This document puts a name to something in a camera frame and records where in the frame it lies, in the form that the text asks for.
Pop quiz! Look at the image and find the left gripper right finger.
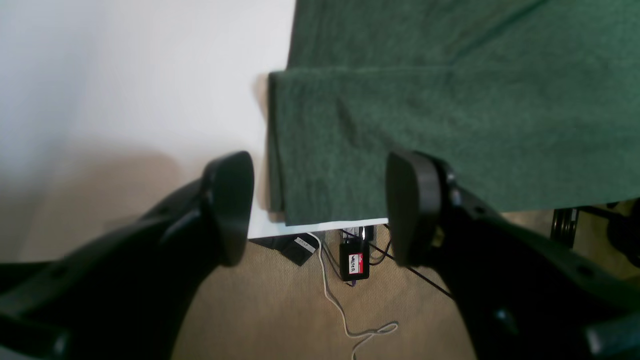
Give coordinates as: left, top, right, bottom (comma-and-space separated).
385, 151, 640, 360

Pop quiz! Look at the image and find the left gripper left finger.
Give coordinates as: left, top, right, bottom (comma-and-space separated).
0, 151, 255, 360

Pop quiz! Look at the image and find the dark green t-shirt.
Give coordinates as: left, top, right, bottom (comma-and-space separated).
267, 0, 640, 226

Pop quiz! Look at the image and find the black labelled power adapter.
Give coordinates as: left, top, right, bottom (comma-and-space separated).
339, 239, 370, 283

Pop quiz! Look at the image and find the flat black floor box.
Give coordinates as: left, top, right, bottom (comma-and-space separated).
273, 233, 320, 267

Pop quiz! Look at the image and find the white floor cable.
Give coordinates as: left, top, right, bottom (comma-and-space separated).
306, 231, 399, 360

